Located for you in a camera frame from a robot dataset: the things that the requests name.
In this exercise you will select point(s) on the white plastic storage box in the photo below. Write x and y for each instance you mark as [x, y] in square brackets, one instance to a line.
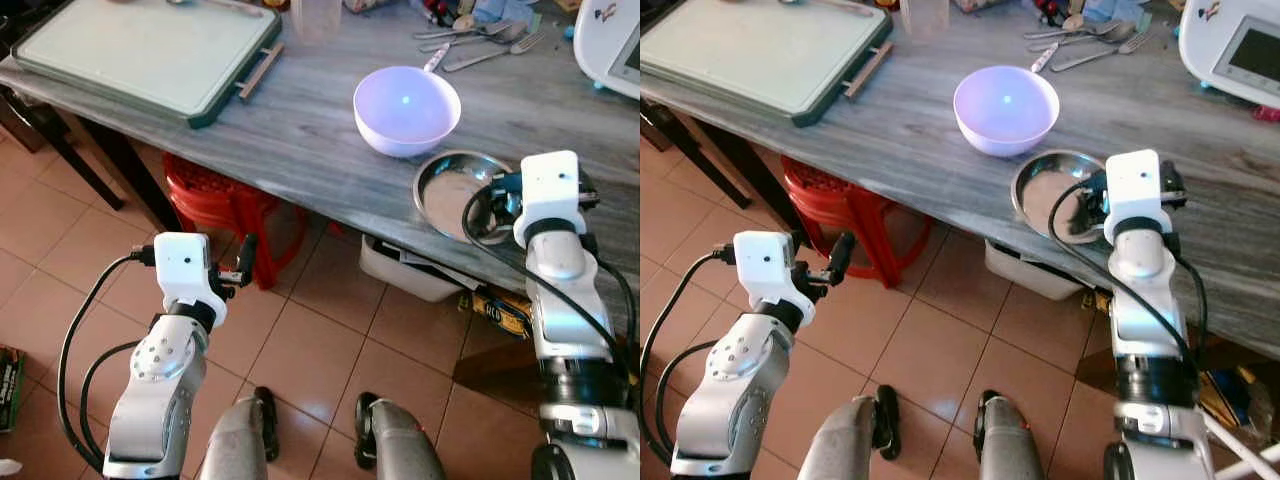
[410, 270]
[1030, 270]

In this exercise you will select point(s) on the shallow stainless steel bowl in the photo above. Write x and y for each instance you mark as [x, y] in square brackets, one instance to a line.
[1040, 190]
[445, 190]

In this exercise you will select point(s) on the white kitchen appliance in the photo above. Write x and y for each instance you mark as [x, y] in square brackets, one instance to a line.
[605, 45]
[1225, 50]

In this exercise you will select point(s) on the blue yellow plastic bag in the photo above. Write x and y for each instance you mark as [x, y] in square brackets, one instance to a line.
[1228, 395]

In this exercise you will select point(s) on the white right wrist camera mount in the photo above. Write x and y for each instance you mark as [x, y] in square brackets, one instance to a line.
[550, 195]
[1135, 190]

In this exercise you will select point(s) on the blue cloth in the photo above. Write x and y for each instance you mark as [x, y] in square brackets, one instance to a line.
[505, 10]
[1115, 10]

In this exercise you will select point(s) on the grey robot leg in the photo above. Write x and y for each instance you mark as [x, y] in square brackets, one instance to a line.
[1010, 445]
[235, 445]
[845, 445]
[400, 445]

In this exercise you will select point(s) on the grey marble-top wooden table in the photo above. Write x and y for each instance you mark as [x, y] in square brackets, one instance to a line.
[300, 130]
[900, 130]

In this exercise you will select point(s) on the long steel spoon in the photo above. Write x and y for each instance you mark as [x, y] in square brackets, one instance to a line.
[215, 5]
[830, 5]

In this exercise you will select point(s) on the green printed box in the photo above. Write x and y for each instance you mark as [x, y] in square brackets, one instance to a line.
[10, 390]

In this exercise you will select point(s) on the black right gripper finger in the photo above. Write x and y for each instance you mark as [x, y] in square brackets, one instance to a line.
[1082, 220]
[495, 222]

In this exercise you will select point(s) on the clear plastic cup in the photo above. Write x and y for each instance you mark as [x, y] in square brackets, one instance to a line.
[925, 18]

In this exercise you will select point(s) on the white folding table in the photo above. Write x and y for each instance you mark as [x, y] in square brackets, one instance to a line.
[1245, 450]

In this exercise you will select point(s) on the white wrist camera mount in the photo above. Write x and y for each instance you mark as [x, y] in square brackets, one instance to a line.
[550, 195]
[765, 270]
[1135, 190]
[185, 270]

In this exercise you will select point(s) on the red plastic stool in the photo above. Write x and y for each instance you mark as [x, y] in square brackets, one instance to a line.
[835, 205]
[220, 205]

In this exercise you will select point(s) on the steel table fork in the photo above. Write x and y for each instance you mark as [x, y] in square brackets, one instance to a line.
[1132, 43]
[525, 44]

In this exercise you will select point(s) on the yellow black snack bag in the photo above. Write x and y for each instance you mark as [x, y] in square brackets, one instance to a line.
[500, 315]

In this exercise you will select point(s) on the green-rimmed white cutting board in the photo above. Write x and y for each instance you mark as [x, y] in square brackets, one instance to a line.
[140, 55]
[755, 50]

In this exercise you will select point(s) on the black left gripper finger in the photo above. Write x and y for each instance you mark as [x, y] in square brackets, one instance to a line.
[842, 256]
[247, 258]

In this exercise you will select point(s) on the grey left robot leg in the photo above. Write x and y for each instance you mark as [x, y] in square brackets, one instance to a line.
[235, 445]
[845, 445]

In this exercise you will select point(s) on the grey right robot leg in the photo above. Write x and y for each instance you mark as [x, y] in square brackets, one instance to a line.
[1010, 445]
[400, 445]

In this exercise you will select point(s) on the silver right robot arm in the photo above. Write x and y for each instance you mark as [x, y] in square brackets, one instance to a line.
[565, 300]
[1145, 300]

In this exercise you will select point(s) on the white round bowl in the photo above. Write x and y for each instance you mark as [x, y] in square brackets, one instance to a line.
[405, 110]
[1005, 110]

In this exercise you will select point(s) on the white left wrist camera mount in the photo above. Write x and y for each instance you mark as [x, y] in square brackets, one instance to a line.
[185, 270]
[765, 270]

